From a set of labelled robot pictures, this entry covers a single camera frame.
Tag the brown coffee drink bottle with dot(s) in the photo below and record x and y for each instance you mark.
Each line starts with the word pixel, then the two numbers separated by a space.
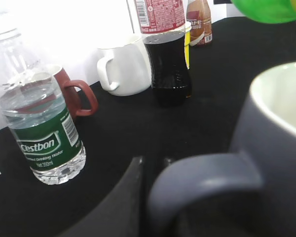
pixel 199 15

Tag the Cestbon water bottle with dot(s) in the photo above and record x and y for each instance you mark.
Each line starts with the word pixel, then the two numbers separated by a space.
pixel 35 111

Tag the dark grey mug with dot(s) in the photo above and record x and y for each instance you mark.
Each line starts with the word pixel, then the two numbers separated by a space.
pixel 261 159

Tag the dark cola bottle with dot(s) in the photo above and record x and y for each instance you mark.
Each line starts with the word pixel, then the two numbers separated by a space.
pixel 162 25

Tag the white ceramic mug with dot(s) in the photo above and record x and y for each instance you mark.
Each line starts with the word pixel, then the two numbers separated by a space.
pixel 124 67

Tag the green plastic soda bottle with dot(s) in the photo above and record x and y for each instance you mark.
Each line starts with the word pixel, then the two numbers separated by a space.
pixel 268 11

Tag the red-brown mug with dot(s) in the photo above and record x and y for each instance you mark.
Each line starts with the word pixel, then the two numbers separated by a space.
pixel 67 87

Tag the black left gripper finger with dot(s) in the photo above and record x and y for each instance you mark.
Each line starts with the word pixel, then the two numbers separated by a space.
pixel 118 214

